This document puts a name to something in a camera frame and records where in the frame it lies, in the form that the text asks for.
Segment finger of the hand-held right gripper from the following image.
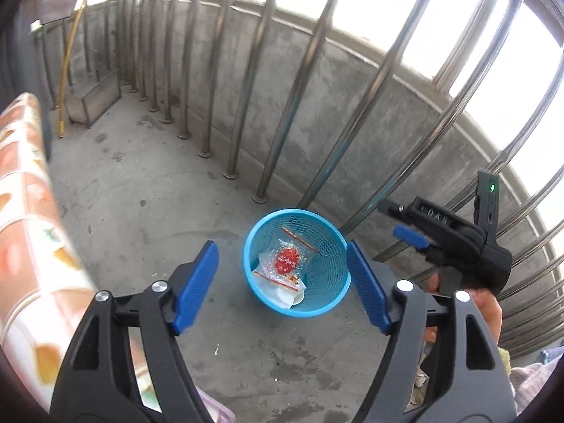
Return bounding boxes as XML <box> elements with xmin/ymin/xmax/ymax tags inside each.
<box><xmin>393</xmin><ymin>225</ymin><xmax>430</xmax><ymax>253</ymax></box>
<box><xmin>377</xmin><ymin>200</ymin><xmax>415</xmax><ymax>222</ymax></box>

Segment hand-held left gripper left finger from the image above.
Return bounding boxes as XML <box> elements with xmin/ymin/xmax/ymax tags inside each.
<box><xmin>49</xmin><ymin>240</ymin><xmax>220</xmax><ymax>423</ymax></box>

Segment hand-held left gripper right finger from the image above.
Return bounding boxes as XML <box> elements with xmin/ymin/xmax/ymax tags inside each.
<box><xmin>346</xmin><ymin>240</ymin><xmax>517</xmax><ymax>423</ymax></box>

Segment blue mesh basket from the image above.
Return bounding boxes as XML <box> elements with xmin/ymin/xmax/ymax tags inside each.
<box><xmin>244</xmin><ymin>208</ymin><xmax>352</xmax><ymax>318</ymax></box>

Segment person's right hand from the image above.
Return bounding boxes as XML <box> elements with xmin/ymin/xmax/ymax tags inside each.
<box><xmin>427</xmin><ymin>272</ymin><xmax>504</xmax><ymax>347</ymax></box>

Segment white crumpled paper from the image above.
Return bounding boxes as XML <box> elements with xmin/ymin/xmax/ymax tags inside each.
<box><xmin>252</xmin><ymin>251</ymin><xmax>307</xmax><ymax>311</ymax></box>

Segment clear packet with red print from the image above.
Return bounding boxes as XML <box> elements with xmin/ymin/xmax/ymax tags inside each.
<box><xmin>264</xmin><ymin>227</ymin><xmax>320</xmax><ymax>292</ymax></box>

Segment purple slipper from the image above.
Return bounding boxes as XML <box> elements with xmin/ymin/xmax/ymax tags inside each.
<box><xmin>194</xmin><ymin>388</ymin><xmax>236</xmax><ymax>423</ymax></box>

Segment person's clothing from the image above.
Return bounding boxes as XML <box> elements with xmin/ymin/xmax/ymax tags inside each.
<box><xmin>498</xmin><ymin>346</ymin><xmax>560</xmax><ymax>410</ymax></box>

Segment metal railing bars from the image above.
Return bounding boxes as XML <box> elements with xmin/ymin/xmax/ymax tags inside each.
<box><xmin>31</xmin><ymin>0</ymin><xmax>564</xmax><ymax>362</ymax></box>

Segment grey metal box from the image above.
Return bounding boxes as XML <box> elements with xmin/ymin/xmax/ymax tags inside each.
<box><xmin>64</xmin><ymin>70</ymin><xmax>122</xmax><ymax>128</ymax></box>

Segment yellow stick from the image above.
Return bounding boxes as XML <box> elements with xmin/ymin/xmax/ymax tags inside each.
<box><xmin>57</xmin><ymin>0</ymin><xmax>91</xmax><ymax>137</ymax></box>

